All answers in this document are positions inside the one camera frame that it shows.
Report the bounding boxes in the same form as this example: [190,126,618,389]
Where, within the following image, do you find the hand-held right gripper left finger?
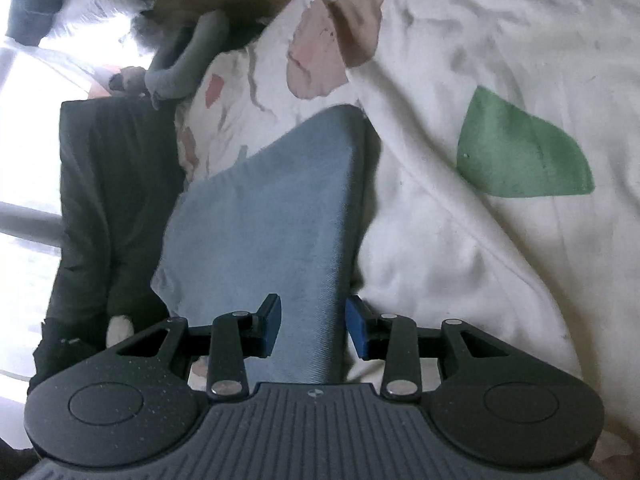
[116,294,283,402]

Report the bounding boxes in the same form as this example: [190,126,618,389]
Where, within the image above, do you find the dark cloth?
[5,0,81,46]

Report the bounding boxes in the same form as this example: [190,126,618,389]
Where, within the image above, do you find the small teddy bear toy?
[107,66,148,97]

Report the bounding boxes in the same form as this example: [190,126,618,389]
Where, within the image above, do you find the dark green pillow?
[30,95,201,396]

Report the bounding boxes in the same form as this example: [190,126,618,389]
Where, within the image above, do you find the grey neck pillow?
[145,10,231,111]

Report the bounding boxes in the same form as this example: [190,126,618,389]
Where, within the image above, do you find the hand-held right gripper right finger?
[346,295,506,402]

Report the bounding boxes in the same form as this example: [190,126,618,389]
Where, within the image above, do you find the white bear-printed bed sheet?
[172,0,640,480]

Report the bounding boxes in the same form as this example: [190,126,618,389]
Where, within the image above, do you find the grey window bar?
[0,201,63,248]

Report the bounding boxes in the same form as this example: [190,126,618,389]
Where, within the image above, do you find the light blue jeans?
[150,104,383,386]

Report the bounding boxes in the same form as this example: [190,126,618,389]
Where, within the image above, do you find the grey fuzzy plush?
[129,10,176,56]

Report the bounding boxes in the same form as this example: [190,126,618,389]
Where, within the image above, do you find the white pillow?
[50,0,151,41]

